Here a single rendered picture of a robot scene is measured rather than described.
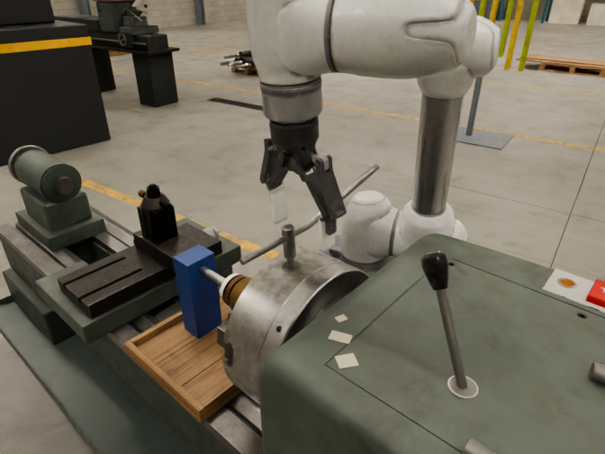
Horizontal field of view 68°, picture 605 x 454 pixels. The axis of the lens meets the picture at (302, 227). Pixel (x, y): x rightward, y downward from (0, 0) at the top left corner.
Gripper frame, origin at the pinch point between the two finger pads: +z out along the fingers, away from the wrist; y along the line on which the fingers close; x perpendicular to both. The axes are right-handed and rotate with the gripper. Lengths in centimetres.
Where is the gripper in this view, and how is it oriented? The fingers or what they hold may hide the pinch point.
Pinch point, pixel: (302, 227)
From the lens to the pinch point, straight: 79.5
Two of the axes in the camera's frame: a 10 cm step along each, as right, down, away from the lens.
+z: 0.7, 8.3, 5.5
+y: -6.6, -3.8, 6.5
